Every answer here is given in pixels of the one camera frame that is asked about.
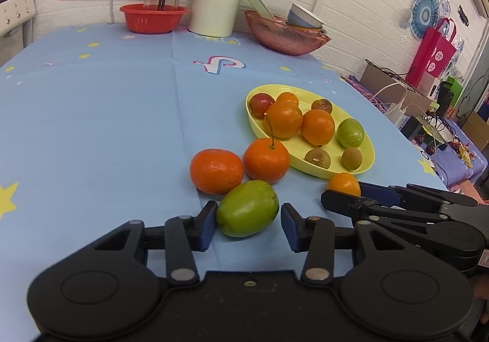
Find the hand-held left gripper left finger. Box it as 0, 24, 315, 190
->
92, 200, 219, 286

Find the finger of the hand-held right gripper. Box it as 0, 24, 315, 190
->
359, 181, 479, 213
320, 189, 444, 231

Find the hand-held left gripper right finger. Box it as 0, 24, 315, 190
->
281, 202, 418, 281

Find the round orange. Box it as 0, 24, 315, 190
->
328, 172, 362, 197
300, 109, 336, 147

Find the green mango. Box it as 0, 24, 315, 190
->
216, 179, 280, 238

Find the small brown kiwi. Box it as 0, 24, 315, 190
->
341, 147, 363, 171

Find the yellow plastic plate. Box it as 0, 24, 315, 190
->
245, 84, 376, 179

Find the dark orange mandarin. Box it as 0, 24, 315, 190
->
190, 149, 245, 195

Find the green lime fruit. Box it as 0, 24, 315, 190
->
336, 118, 365, 149

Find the mandarin with long stem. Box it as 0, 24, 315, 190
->
243, 115, 290, 185

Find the brown fruit plate back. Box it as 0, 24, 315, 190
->
311, 98, 333, 114

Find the large orange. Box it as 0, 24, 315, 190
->
264, 101, 303, 139

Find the small orange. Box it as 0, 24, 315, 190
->
275, 92, 299, 108

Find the red apple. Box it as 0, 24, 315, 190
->
249, 93, 276, 119

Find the black charger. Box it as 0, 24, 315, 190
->
401, 116, 425, 142

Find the patterned blanket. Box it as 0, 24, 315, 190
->
340, 75, 489, 193

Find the white charger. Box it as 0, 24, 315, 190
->
384, 103, 407, 129

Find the green patterned dish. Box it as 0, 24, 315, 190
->
417, 116, 455, 144

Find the cardboard box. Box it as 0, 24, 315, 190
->
361, 59, 432, 113

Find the red gift bag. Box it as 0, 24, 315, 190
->
406, 18, 457, 88

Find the blue printed tablecloth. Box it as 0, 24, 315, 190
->
0, 23, 478, 340

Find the pink glass bowl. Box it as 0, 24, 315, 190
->
244, 9, 332, 56

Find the blue paper fan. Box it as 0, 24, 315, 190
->
401, 0, 451, 39

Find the blue white bowl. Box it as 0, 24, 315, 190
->
286, 3, 325, 30

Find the red plastic basket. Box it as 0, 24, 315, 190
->
119, 3, 190, 34

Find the green rimmed bowl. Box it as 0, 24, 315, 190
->
245, 0, 276, 21

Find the white appliance with screen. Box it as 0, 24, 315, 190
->
0, 0, 39, 64

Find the white cable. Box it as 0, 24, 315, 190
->
372, 82, 410, 108

